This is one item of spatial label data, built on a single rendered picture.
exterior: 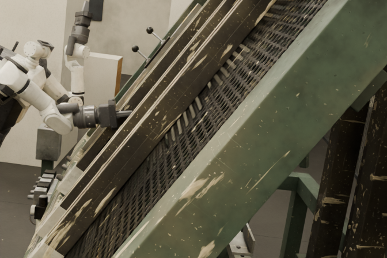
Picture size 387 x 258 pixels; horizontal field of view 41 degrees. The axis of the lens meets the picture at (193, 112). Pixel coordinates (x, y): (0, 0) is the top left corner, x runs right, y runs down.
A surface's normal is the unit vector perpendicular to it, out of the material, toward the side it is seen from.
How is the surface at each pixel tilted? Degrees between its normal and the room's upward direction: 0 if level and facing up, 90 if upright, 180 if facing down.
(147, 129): 90
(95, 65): 90
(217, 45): 90
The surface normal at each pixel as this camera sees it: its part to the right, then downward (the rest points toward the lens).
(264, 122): 0.08, 0.23
